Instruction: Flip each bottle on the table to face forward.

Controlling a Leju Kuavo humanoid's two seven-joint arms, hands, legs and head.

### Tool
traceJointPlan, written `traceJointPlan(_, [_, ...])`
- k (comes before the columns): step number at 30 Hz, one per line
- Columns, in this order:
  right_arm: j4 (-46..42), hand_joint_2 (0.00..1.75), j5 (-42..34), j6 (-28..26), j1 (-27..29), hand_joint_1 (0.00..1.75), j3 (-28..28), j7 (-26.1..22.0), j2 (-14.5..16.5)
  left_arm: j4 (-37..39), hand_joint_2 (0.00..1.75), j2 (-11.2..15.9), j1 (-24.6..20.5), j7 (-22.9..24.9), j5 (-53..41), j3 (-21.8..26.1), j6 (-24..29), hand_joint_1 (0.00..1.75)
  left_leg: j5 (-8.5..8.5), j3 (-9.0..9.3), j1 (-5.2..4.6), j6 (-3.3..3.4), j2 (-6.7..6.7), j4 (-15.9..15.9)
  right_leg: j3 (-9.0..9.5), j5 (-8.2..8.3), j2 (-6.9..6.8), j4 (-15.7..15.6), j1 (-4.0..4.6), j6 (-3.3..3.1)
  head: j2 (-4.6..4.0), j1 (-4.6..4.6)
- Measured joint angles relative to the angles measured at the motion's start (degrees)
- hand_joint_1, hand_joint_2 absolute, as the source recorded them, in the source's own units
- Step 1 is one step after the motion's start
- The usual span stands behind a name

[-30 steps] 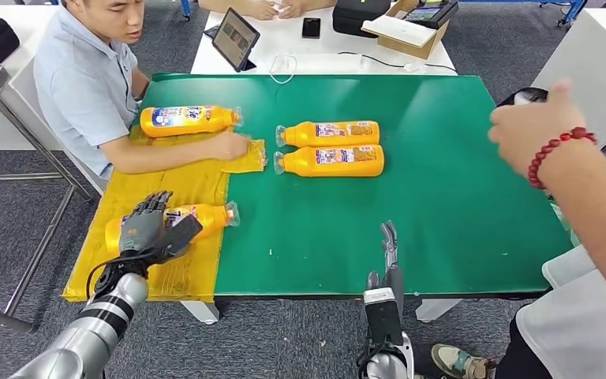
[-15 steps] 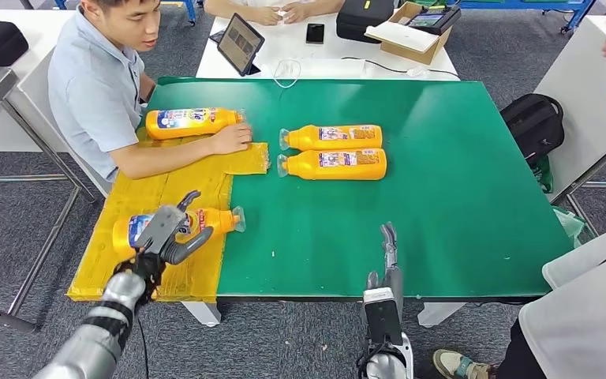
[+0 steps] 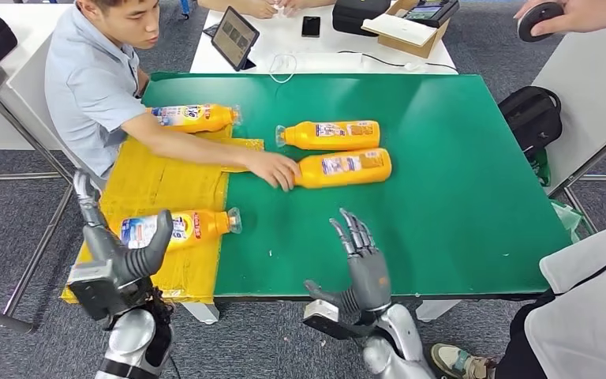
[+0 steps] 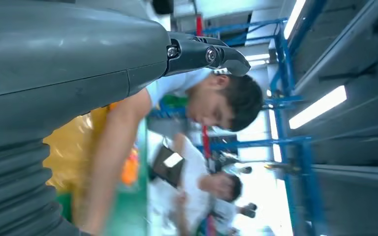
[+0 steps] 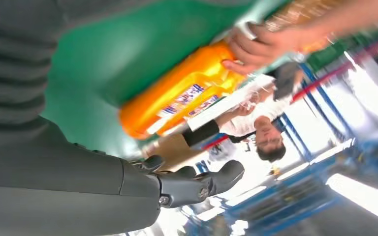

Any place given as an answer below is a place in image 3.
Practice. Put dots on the person's right hand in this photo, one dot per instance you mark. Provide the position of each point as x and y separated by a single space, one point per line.
274 168
585 15

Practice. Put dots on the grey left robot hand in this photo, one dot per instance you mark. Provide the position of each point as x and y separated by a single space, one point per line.
120 264

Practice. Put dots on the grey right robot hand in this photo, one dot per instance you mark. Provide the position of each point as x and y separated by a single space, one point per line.
368 282

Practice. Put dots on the orange detergent bottle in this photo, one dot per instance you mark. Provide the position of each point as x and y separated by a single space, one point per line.
214 119
303 137
345 179
209 224

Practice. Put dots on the black round device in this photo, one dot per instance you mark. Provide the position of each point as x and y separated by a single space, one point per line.
528 29

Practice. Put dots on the person's right forearm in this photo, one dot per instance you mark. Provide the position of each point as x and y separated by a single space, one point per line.
188 144

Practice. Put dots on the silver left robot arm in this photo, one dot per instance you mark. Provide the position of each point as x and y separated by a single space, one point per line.
130 340

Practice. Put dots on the white table with metal legs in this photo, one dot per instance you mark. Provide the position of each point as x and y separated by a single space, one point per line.
585 78

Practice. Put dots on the white table leg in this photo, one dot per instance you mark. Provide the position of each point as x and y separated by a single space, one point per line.
201 313
436 309

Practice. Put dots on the yellow taped cardboard sheet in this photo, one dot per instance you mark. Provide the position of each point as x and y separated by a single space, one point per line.
177 183

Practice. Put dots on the black backpack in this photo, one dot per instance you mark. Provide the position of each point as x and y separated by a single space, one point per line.
530 120

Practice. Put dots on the white flat box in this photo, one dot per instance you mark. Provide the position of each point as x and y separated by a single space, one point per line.
329 63

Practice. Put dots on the black tablet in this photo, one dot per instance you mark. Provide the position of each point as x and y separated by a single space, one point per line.
234 39

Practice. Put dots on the green table mat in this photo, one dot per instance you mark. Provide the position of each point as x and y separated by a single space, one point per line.
465 183

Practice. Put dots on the black smartphone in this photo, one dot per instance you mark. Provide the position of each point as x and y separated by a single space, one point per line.
311 26

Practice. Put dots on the small dark gadget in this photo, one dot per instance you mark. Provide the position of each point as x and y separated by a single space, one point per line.
210 30

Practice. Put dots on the black device with screen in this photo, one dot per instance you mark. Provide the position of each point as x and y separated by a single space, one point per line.
431 12

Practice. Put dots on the green bag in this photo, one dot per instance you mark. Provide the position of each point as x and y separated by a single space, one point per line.
541 168

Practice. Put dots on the brown cardboard box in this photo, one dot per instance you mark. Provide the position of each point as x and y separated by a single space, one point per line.
415 48

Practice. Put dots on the white plug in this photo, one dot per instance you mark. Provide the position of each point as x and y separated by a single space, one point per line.
414 66

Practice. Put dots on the black zip case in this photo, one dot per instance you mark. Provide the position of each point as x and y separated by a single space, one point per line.
358 16

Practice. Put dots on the person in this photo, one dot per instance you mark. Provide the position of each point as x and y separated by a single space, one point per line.
585 324
88 89

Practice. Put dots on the blue metal leg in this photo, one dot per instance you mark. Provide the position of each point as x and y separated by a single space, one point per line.
184 6

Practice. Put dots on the white flat board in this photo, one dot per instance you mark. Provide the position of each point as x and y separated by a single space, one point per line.
397 29

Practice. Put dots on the clear plastic bag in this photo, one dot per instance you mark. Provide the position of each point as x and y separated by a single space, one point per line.
567 217

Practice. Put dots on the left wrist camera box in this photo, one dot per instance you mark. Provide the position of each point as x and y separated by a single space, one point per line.
94 293

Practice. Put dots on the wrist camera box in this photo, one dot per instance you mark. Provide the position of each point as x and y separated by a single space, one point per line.
94 293
324 314

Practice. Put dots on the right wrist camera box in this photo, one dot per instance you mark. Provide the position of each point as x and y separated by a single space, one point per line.
324 314

